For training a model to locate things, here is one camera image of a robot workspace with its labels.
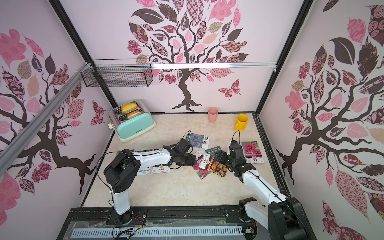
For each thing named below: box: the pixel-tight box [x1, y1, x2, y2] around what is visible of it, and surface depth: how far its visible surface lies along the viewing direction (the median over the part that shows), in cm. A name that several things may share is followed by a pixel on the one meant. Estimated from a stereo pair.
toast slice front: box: [127, 110, 141, 119], surface depth 95 cm
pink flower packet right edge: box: [241, 141, 265, 164], surface depth 99 cm
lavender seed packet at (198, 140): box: [185, 132, 210, 149], surface depth 106 cm
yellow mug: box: [234, 114, 249, 131], surface depth 108 cm
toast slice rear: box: [121, 102, 138, 113], surface depth 97 cm
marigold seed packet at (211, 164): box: [199, 154, 228, 178], surface depth 92 cm
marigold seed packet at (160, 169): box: [152, 164, 171, 174], surface depth 92 cm
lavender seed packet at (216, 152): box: [205, 145, 224, 162], surface depth 99 cm
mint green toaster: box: [108, 100, 157, 142], surface depth 97 cm
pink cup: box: [208, 107, 219, 123], surface depth 112 cm
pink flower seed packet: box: [193, 150, 212, 180], surface depth 91 cm
